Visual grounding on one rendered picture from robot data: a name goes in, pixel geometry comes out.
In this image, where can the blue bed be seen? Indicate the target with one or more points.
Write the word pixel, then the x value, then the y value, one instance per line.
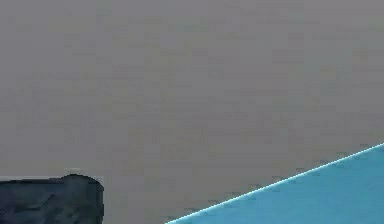
pixel 316 196

